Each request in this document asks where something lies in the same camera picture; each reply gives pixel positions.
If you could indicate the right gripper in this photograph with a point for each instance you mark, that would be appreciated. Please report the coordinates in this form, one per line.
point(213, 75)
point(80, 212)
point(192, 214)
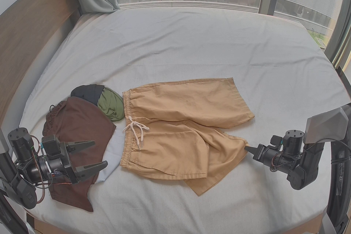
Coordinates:
point(266, 156)

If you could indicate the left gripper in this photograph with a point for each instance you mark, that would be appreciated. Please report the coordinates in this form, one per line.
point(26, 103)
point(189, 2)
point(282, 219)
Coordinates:
point(54, 167)

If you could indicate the tan shorts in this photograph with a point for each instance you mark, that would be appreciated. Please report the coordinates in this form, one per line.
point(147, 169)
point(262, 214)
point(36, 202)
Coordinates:
point(178, 128)

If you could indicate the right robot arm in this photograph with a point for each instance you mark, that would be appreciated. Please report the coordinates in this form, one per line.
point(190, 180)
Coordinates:
point(326, 126)

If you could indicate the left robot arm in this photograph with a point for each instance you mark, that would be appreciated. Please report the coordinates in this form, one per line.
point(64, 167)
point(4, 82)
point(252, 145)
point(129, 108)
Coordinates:
point(20, 142)

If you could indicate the bed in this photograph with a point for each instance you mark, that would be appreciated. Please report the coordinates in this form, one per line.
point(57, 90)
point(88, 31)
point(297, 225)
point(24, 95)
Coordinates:
point(219, 49)

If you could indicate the pale blue garment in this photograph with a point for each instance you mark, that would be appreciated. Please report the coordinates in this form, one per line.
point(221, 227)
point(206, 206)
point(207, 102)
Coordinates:
point(113, 150)

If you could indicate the brown shorts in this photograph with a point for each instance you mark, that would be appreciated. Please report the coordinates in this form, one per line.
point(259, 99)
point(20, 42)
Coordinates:
point(82, 126)

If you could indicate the green garment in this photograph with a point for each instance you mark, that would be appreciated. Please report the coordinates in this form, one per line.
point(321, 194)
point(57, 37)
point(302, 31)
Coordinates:
point(112, 104)

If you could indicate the black garment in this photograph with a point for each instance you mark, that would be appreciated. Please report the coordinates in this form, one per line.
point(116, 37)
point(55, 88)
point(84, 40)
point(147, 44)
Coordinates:
point(85, 93)

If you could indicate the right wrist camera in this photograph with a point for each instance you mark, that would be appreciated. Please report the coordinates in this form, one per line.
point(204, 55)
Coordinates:
point(276, 141)

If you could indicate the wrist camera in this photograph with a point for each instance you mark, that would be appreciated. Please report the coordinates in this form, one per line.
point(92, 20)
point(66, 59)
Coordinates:
point(276, 141)
point(50, 146)

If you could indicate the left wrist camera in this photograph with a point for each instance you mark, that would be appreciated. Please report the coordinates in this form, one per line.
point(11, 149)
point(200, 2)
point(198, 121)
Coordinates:
point(50, 146)

